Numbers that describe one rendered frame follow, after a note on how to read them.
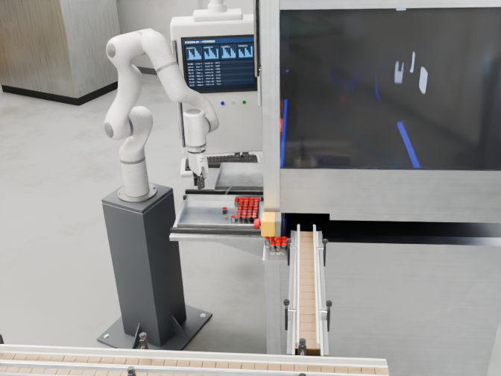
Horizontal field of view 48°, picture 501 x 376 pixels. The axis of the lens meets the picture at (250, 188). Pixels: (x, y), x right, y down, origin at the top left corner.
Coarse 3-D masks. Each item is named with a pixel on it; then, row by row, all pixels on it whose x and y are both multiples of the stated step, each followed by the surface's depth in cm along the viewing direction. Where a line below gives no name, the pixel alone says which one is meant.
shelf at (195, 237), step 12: (216, 168) 294; (192, 180) 283; (204, 180) 282; (180, 240) 238; (192, 240) 237; (204, 240) 237; (216, 240) 236; (228, 240) 236; (240, 240) 235; (252, 240) 235; (264, 240) 234
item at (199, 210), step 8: (192, 200) 263; (200, 200) 263; (208, 200) 263; (216, 200) 262; (224, 200) 262; (232, 200) 262; (184, 208) 254; (192, 208) 257; (200, 208) 257; (208, 208) 257; (216, 208) 257; (232, 208) 256; (184, 216) 251; (192, 216) 251; (200, 216) 251; (208, 216) 251; (216, 216) 250; (184, 224) 240; (192, 224) 239; (200, 224) 239; (208, 224) 239; (216, 224) 239; (224, 224) 245
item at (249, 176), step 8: (224, 168) 293; (232, 168) 292; (240, 168) 292; (248, 168) 291; (256, 168) 291; (224, 176) 285; (232, 176) 284; (240, 176) 284; (248, 176) 284; (256, 176) 284; (216, 184) 273; (224, 184) 277; (232, 184) 277; (240, 184) 276; (248, 184) 276; (256, 184) 276
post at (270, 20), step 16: (272, 0) 187; (272, 16) 190; (272, 32) 192; (272, 48) 195; (272, 64) 198; (272, 80) 200; (272, 96) 203; (272, 112) 206; (272, 128) 209; (272, 144) 212; (272, 160) 215; (272, 176) 218; (272, 192) 222; (272, 208) 225; (272, 272) 240; (272, 288) 244; (272, 304) 248; (272, 320) 252; (272, 336) 257; (272, 352) 261
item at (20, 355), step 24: (0, 336) 174; (144, 336) 168; (0, 360) 165; (24, 360) 170; (48, 360) 170; (72, 360) 170; (96, 360) 169; (120, 360) 169; (144, 360) 169; (168, 360) 169; (192, 360) 168; (216, 360) 168; (240, 360) 168; (264, 360) 165; (288, 360) 164; (312, 360) 163; (336, 360) 162; (360, 360) 162; (384, 360) 161
